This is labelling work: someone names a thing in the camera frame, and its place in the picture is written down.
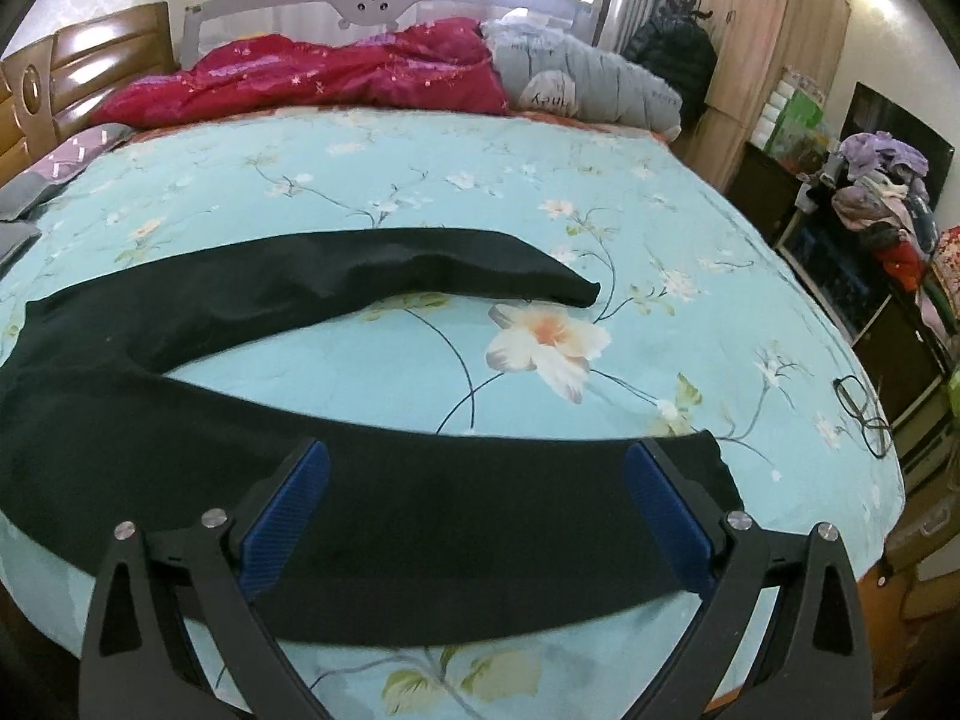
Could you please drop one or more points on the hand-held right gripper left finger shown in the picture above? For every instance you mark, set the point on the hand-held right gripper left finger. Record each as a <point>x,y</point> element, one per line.
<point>289,517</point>

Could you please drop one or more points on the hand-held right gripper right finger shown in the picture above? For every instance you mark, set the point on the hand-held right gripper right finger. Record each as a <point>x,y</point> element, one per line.
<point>667,517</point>

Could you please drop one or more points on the black pants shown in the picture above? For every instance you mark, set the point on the black pants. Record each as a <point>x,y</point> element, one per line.
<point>450,510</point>

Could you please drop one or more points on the eyeglasses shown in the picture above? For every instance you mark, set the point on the eyeglasses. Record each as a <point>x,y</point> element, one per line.
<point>837,390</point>

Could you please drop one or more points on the dark television cabinet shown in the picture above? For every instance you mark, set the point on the dark television cabinet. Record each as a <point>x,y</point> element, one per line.
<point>832,262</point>

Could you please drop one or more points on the light blue floral bed sheet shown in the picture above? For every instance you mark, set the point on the light blue floral bed sheet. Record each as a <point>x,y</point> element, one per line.
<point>375,187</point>

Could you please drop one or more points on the pile of colourful clothes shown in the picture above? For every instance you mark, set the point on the pile of colourful clothes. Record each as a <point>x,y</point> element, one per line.
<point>877,202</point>

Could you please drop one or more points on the green package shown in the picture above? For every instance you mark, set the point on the green package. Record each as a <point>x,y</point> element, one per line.
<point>802,124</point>

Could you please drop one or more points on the stacked white tissue packs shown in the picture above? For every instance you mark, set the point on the stacked white tissue packs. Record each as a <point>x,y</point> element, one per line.
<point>769,112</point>

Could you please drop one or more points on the pink patterned pillow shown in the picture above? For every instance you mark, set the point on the pink patterned pillow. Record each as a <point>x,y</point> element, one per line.
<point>82,150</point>

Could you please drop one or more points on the red quilt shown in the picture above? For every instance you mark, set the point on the red quilt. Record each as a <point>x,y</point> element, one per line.
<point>300,82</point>

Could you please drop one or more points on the grey blanket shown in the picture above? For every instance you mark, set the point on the grey blanket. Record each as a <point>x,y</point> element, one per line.
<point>600,82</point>

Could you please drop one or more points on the black television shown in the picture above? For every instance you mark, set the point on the black television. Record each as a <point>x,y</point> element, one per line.
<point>885,120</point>

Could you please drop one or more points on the black jacket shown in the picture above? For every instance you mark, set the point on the black jacket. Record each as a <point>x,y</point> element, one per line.
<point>675,52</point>

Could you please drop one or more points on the wooden headboard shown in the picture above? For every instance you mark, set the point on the wooden headboard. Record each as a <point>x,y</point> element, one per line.
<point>67,82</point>

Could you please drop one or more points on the wooden wardrobe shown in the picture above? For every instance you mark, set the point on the wooden wardrobe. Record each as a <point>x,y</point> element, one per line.
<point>757,30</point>

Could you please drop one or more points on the grey bed guard rail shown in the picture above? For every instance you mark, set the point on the grey bed guard rail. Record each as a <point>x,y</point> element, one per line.
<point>360,7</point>

